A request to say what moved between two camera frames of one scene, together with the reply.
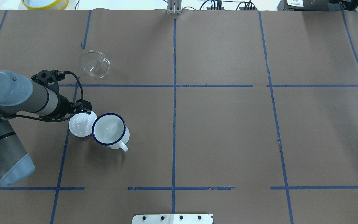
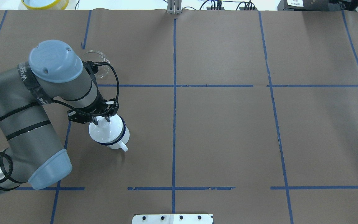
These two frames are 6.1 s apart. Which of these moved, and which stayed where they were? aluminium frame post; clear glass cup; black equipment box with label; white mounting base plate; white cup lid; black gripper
Moved: white cup lid; black gripper
Stayed: aluminium frame post; black equipment box with label; clear glass cup; white mounting base plate
